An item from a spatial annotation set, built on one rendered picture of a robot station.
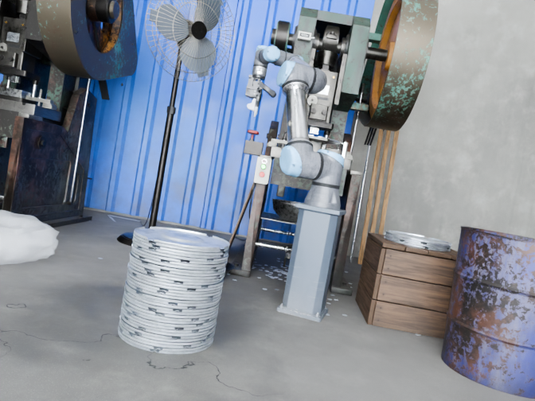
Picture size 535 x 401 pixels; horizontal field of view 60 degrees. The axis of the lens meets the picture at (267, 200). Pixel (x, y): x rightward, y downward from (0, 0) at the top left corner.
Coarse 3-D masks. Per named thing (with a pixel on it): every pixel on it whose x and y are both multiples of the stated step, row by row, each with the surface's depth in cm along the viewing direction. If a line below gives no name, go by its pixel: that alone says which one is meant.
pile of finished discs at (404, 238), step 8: (392, 232) 219; (400, 232) 225; (392, 240) 204; (400, 240) 204; (408, 240) 199; (416, 240) 198; (424, 240) 205; (432, 240) 213; (440, 240) 218; (432, 248) 197; (440, 248) 198; (448, 248) 206
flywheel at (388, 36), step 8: (400, 0) 256; (392, 8) 272; (400, 8) 267; (392, 16) 277; (392, 24) 282; (384, 32) 288; (392, 32) 278; (384, 40) 291; (392, 40) 274; (384, 48) 293; (392, 48) 260; (376, 64) 297; (384, 64) 269; (376, 72) 297; (384, 72) 283; (376, 80) 296; (384, 80) 279; (376, 88) 293; (376, 96) 290; (376, 104) 283
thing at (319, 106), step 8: (328, 72) 260; (336, 72) 260; (328, 80) 260; (336, 80) 260; (328, 88) 260; (312, 96) 260; (320, 96) 261; (328, 96) 261; (312, 104) 258; (320, 104) 261; (328, 104) 261; (312, 112) 258; (320, 112) 258; (328, 112) 261; (320, 120) 261; (328, 120) 261
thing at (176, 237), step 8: (136, 232) 135; (144, 232) 141; (152, 232) 143; (160, 232) 146; (168, 232) 145; (176, 232) 152; (184, 232) 154; (192, 232) 157; (200, 232) 157; (152, 240) 130; (160, 240) 129; (168, 240) 134; (176, 240) 136; (184, 240) 137; (192, 240) 138; (200, 240) 141; (208, 240) 147; (216, 240) 150; (224, 240) 151; (200, 248) 130; (208, 248) 132; (216, 248) 134; (224, 248) 137
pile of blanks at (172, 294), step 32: (160, 256) 129; (192, 256) 130; (224, 256) 139; (128, 288) 134; (160, 288) 131; (192, 288) 134; (128, 320) 133; (160, 320) 130; (192, 320) 133; (160, 352) 130; (192, 352) 134
